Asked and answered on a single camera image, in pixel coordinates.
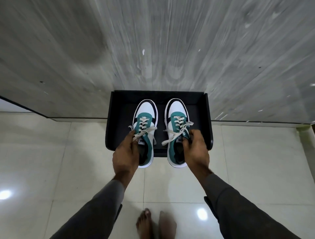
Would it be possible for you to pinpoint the person's left hand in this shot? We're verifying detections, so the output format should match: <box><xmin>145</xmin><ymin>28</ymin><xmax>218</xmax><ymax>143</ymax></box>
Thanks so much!
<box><xmin>112</xmin><ymin>130</ymin><xmax>143</xmax><ymax>176</ymax></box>

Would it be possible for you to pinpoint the person's right hand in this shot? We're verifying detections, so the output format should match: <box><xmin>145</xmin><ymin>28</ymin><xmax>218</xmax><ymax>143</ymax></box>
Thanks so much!
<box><xmin>182</xmin><ymin>129</ymin><xmax>213</xmax><ymax>176</ymax></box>

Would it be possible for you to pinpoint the person's right foot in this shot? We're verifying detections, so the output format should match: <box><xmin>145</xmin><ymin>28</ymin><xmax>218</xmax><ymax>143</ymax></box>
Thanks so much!
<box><xmin>158</xmin><ymin>211</ymin><xmax>177</xmax><ymax>239</ymax></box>

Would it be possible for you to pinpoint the green white sneaker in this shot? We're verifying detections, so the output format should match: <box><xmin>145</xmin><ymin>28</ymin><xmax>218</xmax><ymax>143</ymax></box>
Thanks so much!
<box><xmin>162</xmin><ymin>98</ymin><xmax>194</xmax><ymax>169</ymax></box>
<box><xmin>128</xmin><ymin>99</ymin><xmax>158</xmax><ymax>169</ymax></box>

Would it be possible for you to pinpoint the person's left foot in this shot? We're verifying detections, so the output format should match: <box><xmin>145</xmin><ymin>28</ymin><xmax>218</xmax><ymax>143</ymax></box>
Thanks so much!
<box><xmin>136</xmin><ymin>208</ymin><xmax>158</xmax><ymax>239</ymax></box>

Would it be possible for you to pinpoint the person's left forearm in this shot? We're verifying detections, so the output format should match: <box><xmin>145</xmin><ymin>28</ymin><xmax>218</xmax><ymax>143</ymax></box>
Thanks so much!
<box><xmin>50</xmin><ymin>170</ymin><xmax>137</xmax><ymax>239</ymax></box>

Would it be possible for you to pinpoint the person's foot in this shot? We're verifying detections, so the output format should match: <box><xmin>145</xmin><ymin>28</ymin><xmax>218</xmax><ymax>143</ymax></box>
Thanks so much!
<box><xmin>136</xmin><ymin>208</ymin><xmax>158</xmax><ymax>239</ymax></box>
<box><xmin>158</xmin><ymin>211</ymin><xmax>177</xmax><ymax>239</ymax></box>

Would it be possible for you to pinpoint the person's right forearm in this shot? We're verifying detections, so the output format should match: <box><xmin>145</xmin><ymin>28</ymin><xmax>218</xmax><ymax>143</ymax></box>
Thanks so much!
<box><xmin>196</xmin><ymin>168</ymin><xmax>302</xmax><ymax>239</ymax></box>

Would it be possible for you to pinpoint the black shoe rack shelf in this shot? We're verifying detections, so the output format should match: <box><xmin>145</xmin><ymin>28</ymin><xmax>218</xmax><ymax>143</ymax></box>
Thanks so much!
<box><xmin>105</xmin><ymin>91</ymin><xmax>214</xmax><ymax>158</ymax></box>

